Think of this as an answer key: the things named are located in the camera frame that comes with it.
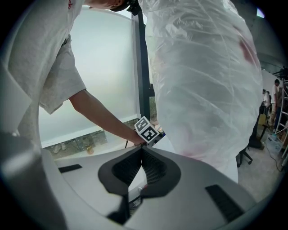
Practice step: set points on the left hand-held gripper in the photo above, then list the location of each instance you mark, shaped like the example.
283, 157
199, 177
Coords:
145, 129

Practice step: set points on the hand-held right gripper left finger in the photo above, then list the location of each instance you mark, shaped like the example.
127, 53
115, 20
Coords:
90, 179

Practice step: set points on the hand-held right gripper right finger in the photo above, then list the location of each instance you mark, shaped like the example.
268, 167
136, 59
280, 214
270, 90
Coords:
191, 191

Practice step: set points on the person's left forearm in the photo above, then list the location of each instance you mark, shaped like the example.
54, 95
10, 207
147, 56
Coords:
101, 114

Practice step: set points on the plastic-wrapped water jug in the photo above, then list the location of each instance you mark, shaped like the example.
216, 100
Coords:
202, 78

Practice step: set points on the black office chair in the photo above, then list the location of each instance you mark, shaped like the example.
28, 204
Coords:
245, 156

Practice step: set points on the blue plastic crate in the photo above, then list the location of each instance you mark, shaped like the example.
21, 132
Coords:
274, 142

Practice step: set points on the white metal shelf rack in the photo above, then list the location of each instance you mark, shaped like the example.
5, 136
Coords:
282, 116

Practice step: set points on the person's white shirt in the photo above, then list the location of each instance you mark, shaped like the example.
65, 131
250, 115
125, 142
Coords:
45, 56

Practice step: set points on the black window frame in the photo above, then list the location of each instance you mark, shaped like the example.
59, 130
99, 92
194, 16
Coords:
142, 67

